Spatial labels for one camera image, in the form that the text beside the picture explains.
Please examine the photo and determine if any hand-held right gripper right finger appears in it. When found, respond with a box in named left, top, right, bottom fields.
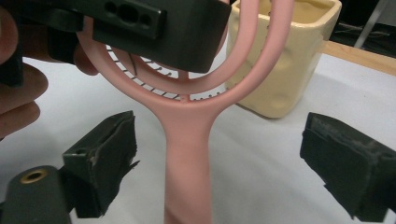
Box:
left=299, top=111, right=396, bottom=224

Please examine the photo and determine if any wooden table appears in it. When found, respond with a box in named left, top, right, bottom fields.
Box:
left=320, top=40, right=396, bottom=77

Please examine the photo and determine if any cream square cup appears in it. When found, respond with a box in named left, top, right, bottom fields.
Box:
left=224, top=0, right=343, bottom=119

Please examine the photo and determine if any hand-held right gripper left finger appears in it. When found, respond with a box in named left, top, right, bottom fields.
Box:
left=62, top=110, right=140, bottom=218

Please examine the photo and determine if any pink hairbrush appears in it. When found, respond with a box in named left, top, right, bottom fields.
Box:
left=76, top=0, right=295, bottom=224

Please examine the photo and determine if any metal pole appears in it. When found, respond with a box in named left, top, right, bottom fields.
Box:
left=354, top=0, right=390, bottom=49

